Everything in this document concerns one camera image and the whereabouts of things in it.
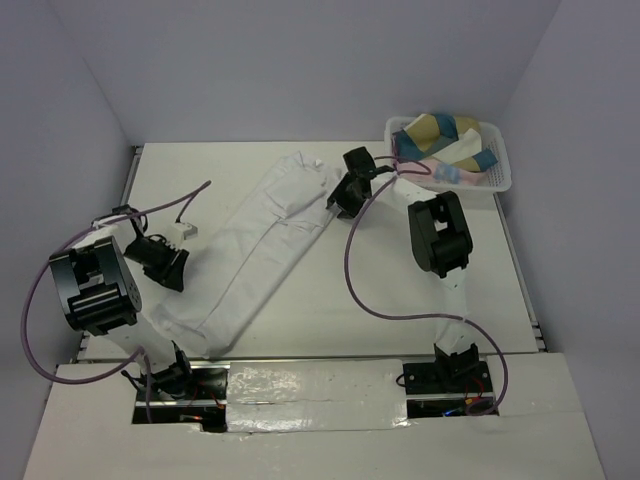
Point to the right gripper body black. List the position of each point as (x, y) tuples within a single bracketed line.
[(346, 196)]

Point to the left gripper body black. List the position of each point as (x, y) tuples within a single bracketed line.
[(155, 257)]

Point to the white long sleeve shirt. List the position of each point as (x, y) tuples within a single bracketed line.
[(230, 278)]

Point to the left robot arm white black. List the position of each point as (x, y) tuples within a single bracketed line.
[(100, 296)]

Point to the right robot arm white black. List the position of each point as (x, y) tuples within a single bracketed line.
[(440, 242)]

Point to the pink shirt in basket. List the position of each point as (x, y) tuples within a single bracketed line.
[(450, 165)]

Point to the white plastic basket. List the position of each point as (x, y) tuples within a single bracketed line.
[(498, 178)]

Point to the colourful patchwork shirt in basket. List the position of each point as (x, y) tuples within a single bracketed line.
[(432, 132)]

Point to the silver foil tape panel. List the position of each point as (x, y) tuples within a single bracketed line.
[(315, 396)]

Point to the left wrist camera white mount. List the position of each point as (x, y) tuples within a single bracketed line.
[(178, 233)]

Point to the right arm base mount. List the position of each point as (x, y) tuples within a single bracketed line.
[(450, 385)]

